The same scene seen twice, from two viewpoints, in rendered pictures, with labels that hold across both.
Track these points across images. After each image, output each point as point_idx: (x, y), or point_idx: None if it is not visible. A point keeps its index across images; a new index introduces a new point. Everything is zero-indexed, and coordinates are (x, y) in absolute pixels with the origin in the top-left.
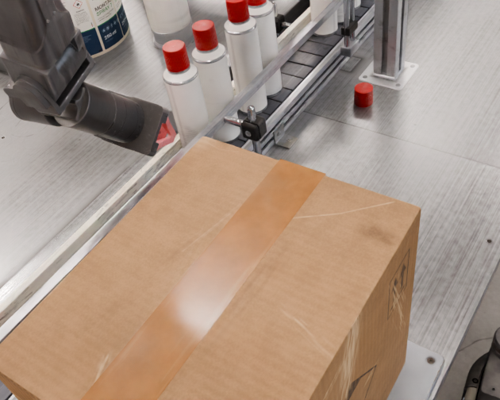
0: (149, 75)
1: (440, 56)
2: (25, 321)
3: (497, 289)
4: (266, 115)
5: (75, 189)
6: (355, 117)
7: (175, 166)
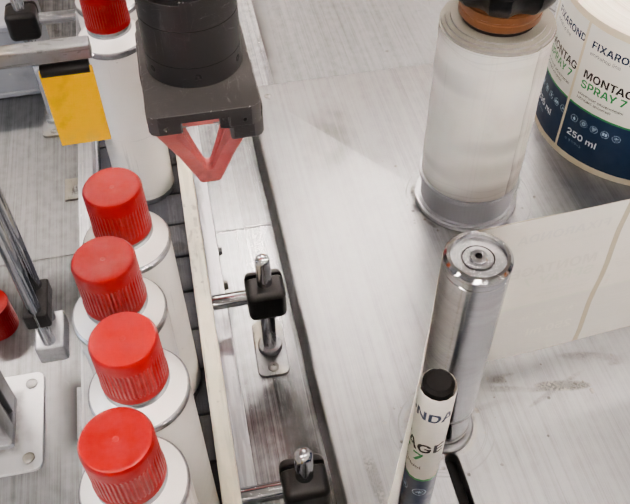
0: (384, 113)
1: None
2: None
3: None
4: (103, 144)
5: (296, 13)
6: None
7: None
